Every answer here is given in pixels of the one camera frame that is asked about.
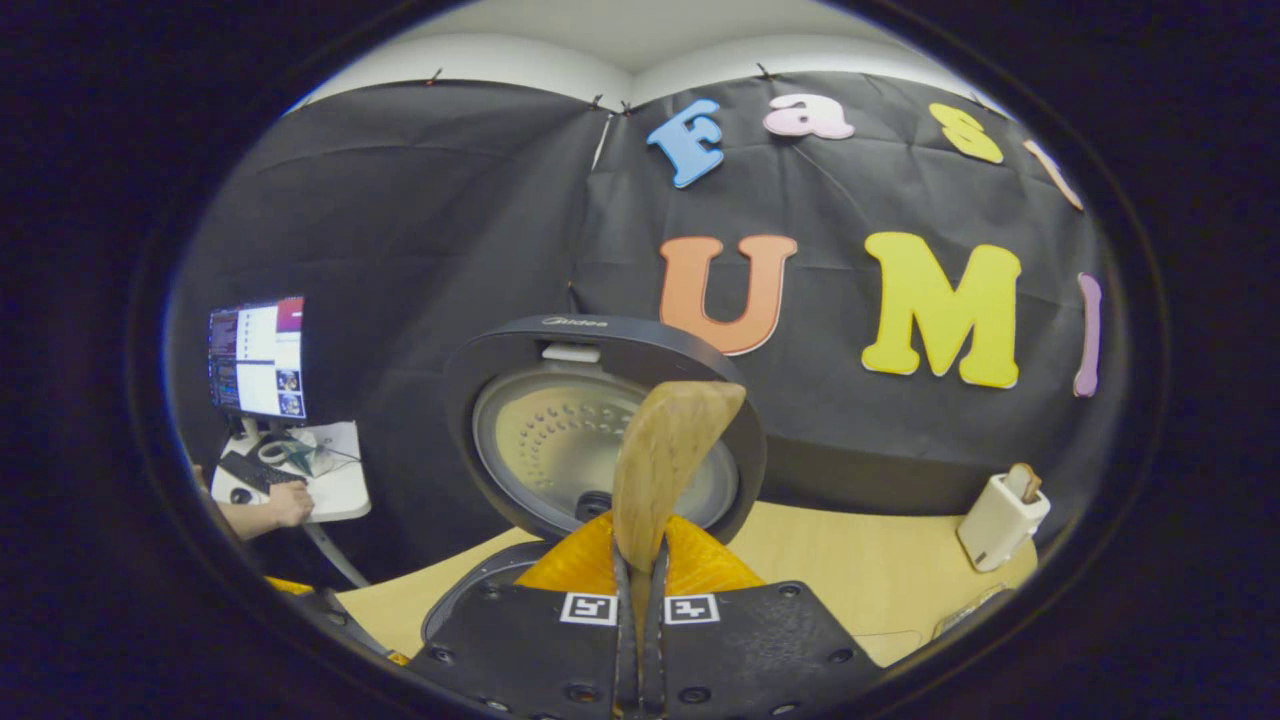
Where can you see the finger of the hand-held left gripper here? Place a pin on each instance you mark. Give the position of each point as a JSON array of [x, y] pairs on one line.
[[290, 586], [350, 625]]

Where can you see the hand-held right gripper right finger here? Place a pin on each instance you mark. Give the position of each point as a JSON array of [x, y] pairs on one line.
[[652, 650]]

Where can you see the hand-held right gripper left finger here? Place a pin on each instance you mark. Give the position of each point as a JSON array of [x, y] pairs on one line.
[[623, 650]]

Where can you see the wooden spoon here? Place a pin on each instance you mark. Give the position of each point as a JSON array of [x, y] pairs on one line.
[[670, 450]]

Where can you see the silver black rice cooker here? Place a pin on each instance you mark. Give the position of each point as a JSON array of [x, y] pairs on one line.
[[520, 350]]

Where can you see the white side table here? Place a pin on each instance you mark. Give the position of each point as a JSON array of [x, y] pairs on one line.
[[345, 495]]

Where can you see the black keyboard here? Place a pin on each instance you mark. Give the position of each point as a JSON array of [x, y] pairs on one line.
[[255, 470]]

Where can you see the computer monitor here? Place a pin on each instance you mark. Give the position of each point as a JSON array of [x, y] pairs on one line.
[[260, 355]]

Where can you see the white toaster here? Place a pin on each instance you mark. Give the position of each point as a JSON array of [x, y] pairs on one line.
[[995, 530]]

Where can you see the bread slice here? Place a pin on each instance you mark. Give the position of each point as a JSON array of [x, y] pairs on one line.
[[1024, 482]]

